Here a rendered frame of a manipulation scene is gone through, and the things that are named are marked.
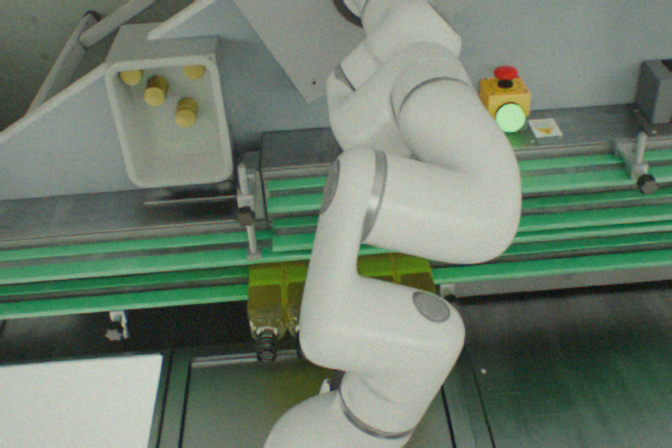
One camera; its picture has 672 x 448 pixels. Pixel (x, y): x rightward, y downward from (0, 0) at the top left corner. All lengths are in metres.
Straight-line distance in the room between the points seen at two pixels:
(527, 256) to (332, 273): 0.76
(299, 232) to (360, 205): 0.62
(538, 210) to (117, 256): 0.69
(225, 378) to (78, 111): 0.51
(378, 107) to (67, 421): 0.74
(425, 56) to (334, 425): 0.38
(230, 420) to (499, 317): 0.51
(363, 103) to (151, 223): 0.61
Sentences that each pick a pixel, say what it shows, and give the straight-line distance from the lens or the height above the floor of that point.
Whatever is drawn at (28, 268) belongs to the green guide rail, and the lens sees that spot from 1.37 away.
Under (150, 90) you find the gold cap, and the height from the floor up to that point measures 0.81.
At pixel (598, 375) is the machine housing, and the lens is 1.37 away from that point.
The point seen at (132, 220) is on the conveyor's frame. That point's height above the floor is 0.85.
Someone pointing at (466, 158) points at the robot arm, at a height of 1.35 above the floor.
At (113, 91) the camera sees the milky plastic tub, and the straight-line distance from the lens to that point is 1.27.
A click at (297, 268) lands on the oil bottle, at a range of 1.25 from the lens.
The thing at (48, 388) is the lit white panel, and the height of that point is 1.05.
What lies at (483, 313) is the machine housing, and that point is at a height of 0.92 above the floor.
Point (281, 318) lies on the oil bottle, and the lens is 1.19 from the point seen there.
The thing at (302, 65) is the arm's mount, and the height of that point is 0.81.
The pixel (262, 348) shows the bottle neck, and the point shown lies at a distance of 1.15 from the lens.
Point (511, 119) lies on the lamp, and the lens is 1.30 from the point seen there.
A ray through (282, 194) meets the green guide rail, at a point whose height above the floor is 0.92.
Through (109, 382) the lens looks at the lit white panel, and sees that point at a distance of 1.36.
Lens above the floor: 1.96
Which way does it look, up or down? 54 degrees down
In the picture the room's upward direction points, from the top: 175 degrees clockwise
